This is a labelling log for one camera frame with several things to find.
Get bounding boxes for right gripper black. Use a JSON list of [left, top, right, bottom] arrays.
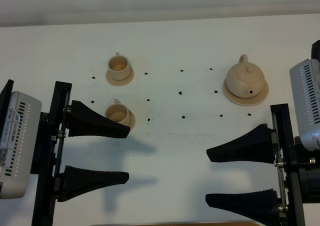
[[205, 104, 320, 226]]

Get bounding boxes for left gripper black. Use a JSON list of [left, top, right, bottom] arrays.
[[31, 81, 130, 226]]

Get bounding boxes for beige teapot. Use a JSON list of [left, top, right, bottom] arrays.
[[225, 54, 266, 99]]

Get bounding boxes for beige teapot saucer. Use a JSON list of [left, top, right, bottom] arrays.
[[223, 81, 269, 107]]

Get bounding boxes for near beige teacup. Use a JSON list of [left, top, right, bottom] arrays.
[[104, 98, 132, 126]]

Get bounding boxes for beige teacup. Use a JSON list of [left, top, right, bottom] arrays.
[[104, 98, 132, 126], [107, 52, 132, 81]]

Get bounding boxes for near beige cup saucer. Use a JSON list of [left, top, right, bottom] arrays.
[[128, 110, 136, 131]]

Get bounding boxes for beige cup saucer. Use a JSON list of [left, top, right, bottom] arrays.
[[105, 68, 135, 87], [128, 110, 136, 131]]

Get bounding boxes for far beige cup saucer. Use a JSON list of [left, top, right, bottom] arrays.
[[105, 68, 135, 87]]

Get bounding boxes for far beige teacup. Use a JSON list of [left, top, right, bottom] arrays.
[[107, 52, 132, 81]]

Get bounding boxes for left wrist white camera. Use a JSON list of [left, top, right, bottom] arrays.
[[0, 79, 42, 199]]

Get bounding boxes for wrist white camera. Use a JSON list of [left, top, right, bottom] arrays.
[[0, 79, 42, 199], [289, 39, 320, 151]]

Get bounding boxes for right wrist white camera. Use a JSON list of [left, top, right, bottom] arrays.
[[289, 39, 320, 151]]

